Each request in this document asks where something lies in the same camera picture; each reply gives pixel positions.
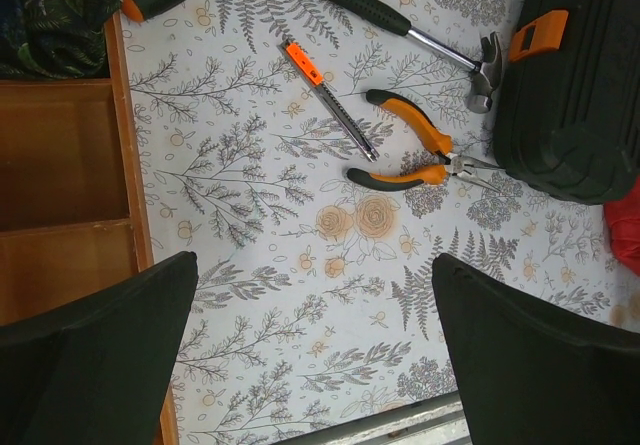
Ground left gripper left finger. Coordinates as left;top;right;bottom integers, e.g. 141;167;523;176
1;252;198;444

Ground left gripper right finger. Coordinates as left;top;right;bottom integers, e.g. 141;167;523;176
432;253;639;444

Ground black plastic tool case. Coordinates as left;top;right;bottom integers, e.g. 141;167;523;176
492;0;639;205

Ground wooden compartment tray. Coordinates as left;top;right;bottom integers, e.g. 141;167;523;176
1;16;177;444

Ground red cloth bag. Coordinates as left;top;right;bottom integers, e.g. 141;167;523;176
604;180;640;275

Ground orange long-nose pliers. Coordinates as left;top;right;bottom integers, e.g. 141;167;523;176
346;88;506;194

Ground dark patterned rolled cloth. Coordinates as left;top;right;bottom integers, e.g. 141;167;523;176
1;0;122;80

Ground orange utility knife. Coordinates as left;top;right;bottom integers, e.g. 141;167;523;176
280;38;379;162

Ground aluminium front rail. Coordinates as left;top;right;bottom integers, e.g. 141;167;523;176
279;392;472;445

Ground claw hammer black handle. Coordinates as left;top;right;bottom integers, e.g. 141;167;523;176
327;0;503;114

